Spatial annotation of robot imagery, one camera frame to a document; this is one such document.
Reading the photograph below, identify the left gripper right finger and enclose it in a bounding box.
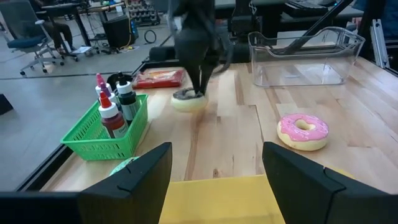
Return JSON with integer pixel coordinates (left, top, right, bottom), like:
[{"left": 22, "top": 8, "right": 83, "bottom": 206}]
[{"left": 262, "top": 141, "right": 398, "bottom": 224}]

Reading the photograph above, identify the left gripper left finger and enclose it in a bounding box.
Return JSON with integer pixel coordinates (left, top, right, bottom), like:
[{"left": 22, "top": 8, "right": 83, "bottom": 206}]
[{"left": 77, "top": 142, "right": 174, "bottom": 224}]

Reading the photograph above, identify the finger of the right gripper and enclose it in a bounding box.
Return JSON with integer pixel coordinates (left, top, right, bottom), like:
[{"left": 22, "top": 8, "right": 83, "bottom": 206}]
[
  {"left": 200, "top": 61, "right": 216, "bottom": 96},
  {"left": 185, "top": 61, "right": 202, "bottom": 95}
]

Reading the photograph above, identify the mint green frosted donut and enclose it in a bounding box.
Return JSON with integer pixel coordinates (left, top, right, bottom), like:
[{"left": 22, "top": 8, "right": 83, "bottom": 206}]
[{"left": 109, "top": 156, "right": 141, "bottom": 177}]

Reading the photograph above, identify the red snack packet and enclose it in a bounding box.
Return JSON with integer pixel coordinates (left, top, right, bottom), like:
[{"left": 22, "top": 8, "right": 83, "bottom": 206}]
[{"left": 132, "top": 68, "right": 187, "bottom": 90}]

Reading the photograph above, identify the pink frosted donut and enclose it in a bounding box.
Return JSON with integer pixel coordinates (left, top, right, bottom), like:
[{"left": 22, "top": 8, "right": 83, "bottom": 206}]
[{"left": 276, "top": 113, "right": 330, "bottom": 152}]

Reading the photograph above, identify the dark colouring bottle black tip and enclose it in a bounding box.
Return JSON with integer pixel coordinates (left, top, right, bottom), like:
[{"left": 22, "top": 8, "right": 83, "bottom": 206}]
[{"left": 116, "top": 72, "right": 140, "bottom": 125}]

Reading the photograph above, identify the red food colouring bottle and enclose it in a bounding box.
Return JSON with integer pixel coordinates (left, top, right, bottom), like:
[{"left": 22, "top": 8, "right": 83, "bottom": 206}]
[{"left": 98, "top": 91, "right": 129, "bottom": 139}]

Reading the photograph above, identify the pink capped colouring bottle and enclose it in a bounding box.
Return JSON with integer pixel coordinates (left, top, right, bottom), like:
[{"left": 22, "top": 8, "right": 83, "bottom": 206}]
[{"left": 95, "top": 73, "right": 113, "bottom": 96}]

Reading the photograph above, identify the green plastic basket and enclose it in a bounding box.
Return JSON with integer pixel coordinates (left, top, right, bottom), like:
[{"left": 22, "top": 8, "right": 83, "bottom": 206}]
[{"left": 60, "top": 94, "right": 149, "bottom": 162}]

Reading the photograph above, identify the black computer case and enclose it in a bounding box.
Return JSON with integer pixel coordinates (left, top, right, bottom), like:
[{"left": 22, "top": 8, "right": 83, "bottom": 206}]
[{"left": 102, "top": 15, "right": 137, "bottom": 49}]

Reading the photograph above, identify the yellow translucent plastic bin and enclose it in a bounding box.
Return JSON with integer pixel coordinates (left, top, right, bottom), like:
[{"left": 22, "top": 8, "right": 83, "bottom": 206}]
[{"left": 158, "top": 166, "right": 355, "bottom": 224}]

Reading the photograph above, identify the clear plastic bin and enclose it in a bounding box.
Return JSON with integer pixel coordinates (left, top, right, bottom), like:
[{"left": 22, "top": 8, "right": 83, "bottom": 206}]
[{"left": 248, "top": 26, "right": 366, "bottom": 87}]

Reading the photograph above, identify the person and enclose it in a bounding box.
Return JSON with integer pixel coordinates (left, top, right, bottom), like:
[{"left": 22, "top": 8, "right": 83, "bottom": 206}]
[{"left": 29, "top": 0, "right": 75, "bottom": 52}]

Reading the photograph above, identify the silver aluminium extrusion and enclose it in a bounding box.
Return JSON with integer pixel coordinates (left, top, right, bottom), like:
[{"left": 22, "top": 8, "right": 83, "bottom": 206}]
[{"left": 369, "top": 18, "right": 390, "bottom": 69}]

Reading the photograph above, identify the blue office chair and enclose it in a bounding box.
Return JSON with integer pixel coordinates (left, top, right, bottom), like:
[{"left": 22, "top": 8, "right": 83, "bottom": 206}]
[{"left": 0, "top": 0, "right": 65, "bottom": 77}]

